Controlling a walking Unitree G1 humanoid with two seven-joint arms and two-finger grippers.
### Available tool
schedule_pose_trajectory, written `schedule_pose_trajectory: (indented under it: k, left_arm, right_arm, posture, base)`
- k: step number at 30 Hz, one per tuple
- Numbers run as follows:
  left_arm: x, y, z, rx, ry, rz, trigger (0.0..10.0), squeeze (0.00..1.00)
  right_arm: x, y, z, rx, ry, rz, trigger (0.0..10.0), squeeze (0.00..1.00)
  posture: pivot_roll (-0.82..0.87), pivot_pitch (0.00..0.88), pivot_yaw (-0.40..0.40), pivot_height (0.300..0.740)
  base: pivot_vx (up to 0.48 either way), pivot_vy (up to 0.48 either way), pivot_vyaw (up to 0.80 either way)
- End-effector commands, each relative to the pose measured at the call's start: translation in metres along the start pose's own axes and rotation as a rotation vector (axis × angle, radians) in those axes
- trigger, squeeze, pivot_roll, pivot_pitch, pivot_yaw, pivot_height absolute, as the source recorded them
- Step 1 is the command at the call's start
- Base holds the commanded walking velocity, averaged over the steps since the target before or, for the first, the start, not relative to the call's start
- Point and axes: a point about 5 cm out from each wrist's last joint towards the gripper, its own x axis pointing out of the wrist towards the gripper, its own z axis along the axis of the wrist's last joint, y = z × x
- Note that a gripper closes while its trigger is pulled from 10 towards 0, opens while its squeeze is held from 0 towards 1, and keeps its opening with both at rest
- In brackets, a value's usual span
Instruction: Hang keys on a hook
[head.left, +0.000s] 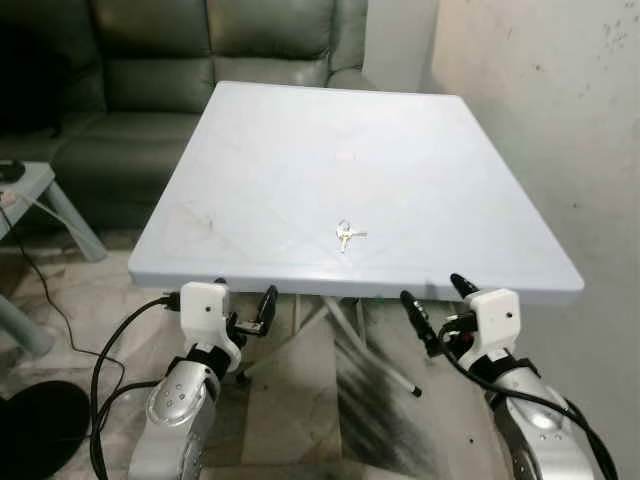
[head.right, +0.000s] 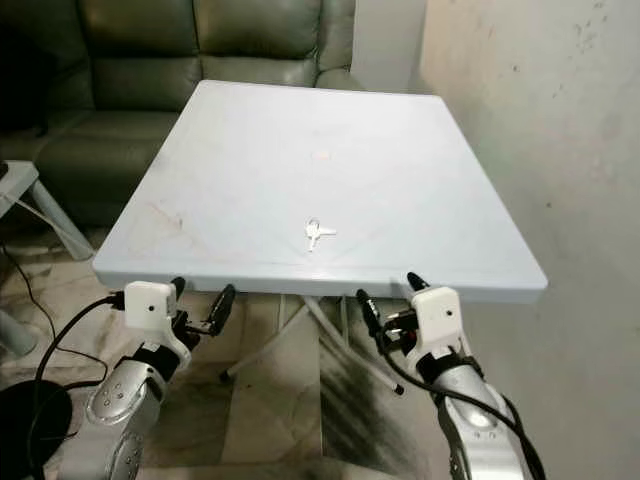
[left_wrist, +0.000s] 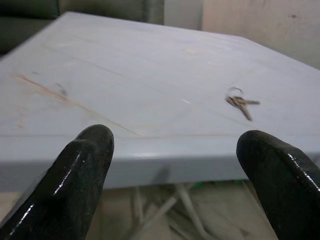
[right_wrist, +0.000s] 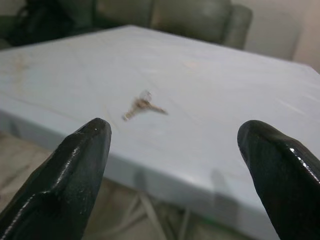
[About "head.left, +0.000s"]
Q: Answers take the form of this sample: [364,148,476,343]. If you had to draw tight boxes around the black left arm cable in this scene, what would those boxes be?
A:
[88,293,183,480]

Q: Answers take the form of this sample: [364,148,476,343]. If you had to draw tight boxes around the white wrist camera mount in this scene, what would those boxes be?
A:
[468,288,522,367]
[179,282,245,373]

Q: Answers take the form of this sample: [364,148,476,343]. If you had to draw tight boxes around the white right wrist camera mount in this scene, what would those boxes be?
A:
[468,288,522,367]

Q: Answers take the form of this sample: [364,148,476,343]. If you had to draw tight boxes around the silver keys on ring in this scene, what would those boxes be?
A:
[335,219,368,254]

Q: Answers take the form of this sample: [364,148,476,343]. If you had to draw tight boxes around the small black object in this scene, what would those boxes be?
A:
[0,160,27,184]

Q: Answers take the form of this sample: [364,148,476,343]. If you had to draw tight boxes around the white folding table leg frame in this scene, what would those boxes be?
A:
[235,295,422,398]

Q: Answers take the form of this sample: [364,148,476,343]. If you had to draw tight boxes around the thin black floor cable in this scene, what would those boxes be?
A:
[18,240,126,401]

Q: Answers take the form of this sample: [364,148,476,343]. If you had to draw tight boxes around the dark green leather sofa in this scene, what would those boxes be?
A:
[0,0,373,233]

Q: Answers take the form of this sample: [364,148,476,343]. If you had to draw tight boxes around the small grey side table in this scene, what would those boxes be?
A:
[0,160,108,359]

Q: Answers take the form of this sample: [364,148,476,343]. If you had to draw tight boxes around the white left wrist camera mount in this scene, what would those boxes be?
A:
[179,282,245,373]

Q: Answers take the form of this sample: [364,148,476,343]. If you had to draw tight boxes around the black round base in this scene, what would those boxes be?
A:
[0,380,92,480]

